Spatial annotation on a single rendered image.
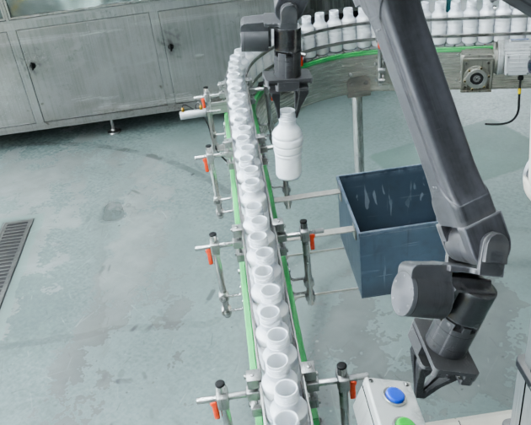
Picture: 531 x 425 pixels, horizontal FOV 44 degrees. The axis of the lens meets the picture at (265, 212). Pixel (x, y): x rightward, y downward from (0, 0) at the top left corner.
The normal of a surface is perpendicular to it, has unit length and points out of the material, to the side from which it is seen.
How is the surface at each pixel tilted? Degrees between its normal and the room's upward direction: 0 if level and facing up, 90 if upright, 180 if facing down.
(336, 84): 90
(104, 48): 90
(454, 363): 20
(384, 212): 90
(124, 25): 90
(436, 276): 64
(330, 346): 0
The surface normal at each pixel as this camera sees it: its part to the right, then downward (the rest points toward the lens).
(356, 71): 0.10, 0.53
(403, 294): -0.95, -0.11
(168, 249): -0.11, -0.84
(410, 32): 0.24, 0.09
